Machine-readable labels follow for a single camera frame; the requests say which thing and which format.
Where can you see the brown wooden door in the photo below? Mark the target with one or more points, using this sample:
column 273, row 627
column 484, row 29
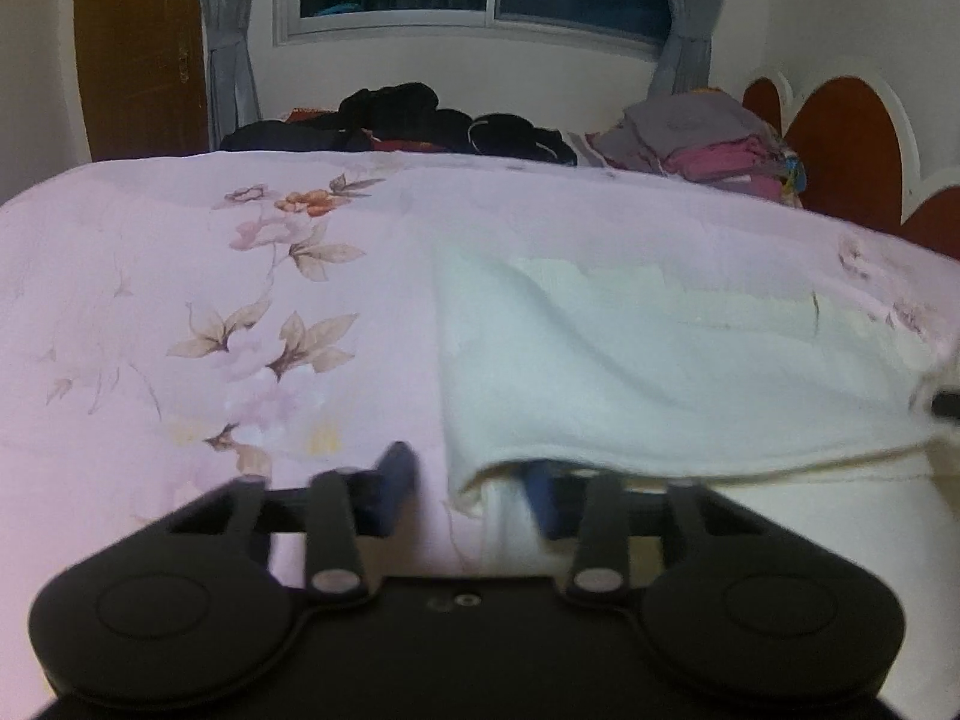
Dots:
column 139, row 52

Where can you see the stack of folded grey pink clothes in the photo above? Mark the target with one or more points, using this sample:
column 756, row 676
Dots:
column 697, row 142

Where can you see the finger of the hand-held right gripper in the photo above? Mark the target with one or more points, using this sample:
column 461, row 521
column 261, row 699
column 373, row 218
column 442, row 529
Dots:
column 946, row 403

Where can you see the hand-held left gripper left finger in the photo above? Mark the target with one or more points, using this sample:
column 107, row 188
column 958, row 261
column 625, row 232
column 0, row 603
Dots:
column 395, row 476

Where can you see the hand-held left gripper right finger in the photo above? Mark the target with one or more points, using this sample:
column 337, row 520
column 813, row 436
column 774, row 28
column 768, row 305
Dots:
column 541, row 504

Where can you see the pile of black clothes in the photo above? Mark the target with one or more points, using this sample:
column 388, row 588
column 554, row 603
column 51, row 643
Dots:
column 420, row 124

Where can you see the grey white striped cloth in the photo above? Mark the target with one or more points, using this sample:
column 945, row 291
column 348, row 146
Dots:
column 579, row 148

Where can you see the grey curtain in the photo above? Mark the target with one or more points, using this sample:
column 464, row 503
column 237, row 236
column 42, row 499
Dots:
column 229, row 37
column 686, row 22

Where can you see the pink floral bedsheet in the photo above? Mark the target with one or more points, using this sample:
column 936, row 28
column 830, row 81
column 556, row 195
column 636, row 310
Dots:
column 187, row 300

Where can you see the small white knit garment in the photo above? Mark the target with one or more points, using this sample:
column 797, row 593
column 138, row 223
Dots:
column 675, row 360

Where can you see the red-brown scalloped headboard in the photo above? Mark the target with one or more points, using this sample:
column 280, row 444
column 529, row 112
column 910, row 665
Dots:
column 855, row 142

